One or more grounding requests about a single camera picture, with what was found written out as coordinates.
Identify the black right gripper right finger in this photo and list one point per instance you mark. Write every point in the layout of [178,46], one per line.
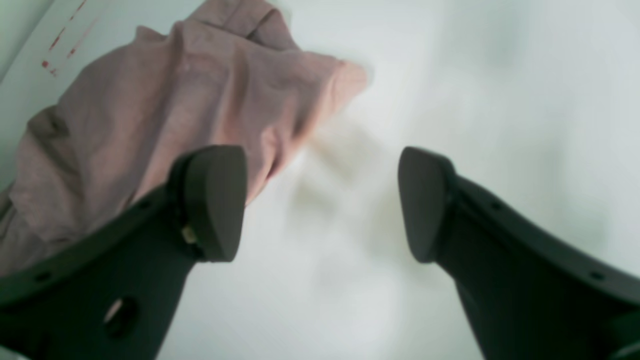
[526,294]

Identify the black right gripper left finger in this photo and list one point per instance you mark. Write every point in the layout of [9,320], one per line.
[113,295]

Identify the dusty pink T-shirt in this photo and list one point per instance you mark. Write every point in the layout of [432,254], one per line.
[229,74]

